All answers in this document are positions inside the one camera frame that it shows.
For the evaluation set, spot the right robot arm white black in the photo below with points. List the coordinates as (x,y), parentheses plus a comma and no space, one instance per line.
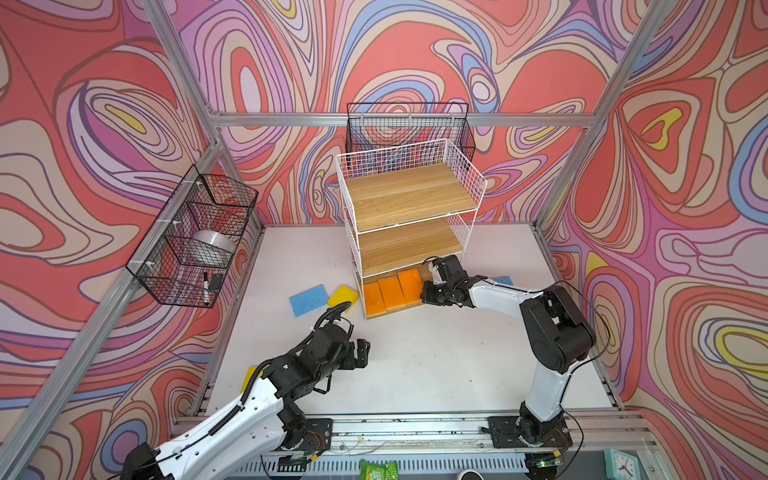
(559,335)

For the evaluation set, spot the orange sponge with pale back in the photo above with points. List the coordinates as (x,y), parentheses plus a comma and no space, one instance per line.
(374,302)

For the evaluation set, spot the green snack packet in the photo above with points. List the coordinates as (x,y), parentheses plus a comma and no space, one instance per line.
(378,471)

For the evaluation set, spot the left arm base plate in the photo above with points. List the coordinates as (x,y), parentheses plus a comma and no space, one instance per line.
(314,437)

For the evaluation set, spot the blue sponge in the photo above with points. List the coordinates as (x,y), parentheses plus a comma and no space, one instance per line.
(505,280)
(308,300)

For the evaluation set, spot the black wire basket back wall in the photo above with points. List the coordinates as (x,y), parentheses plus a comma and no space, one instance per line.
(375,125)

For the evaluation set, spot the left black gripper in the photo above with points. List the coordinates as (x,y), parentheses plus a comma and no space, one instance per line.
(362,355)

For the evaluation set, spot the yellow sponge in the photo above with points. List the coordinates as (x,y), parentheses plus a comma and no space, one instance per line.
(247,378)
(344,294)

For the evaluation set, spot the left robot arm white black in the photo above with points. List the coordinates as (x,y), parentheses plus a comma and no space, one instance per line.
(265,417)

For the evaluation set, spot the black marker pen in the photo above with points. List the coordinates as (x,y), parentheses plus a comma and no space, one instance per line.
(205,289)

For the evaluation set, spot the white wire wooden shelf rack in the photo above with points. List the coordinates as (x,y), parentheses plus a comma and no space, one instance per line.
(402,205)

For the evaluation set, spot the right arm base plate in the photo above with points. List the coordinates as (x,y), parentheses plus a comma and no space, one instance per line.
(527,432)

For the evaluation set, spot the teal alarm clock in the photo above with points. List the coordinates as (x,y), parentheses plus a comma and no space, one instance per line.
(621,466)

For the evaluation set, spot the black wire basket left wall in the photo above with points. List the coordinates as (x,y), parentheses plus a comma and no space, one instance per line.
(201,227)

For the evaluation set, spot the blue sponge left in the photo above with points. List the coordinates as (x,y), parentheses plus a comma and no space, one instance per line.
(308,300)

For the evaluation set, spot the black wire basket wall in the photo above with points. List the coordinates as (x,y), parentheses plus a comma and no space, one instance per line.
(201,227)
(375,125)

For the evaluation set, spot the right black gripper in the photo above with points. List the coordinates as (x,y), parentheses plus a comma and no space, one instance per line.
(427,295)

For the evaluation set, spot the blue sponge right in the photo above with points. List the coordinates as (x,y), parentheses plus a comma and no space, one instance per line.
(505,280)

